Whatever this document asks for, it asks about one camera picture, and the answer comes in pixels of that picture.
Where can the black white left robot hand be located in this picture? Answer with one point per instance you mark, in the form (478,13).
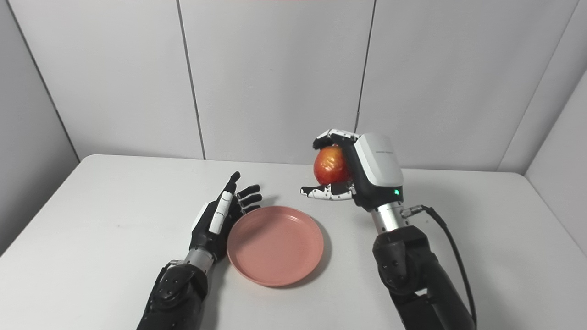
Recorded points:
(219,215)

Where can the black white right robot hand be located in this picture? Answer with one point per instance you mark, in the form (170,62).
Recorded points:
(378,165)

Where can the red yellow pomegranate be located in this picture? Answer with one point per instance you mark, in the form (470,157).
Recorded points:
(329,166)

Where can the pink round plate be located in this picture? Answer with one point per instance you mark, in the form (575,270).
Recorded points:
(275,245)

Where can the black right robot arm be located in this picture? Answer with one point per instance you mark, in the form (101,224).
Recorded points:
(412,275)

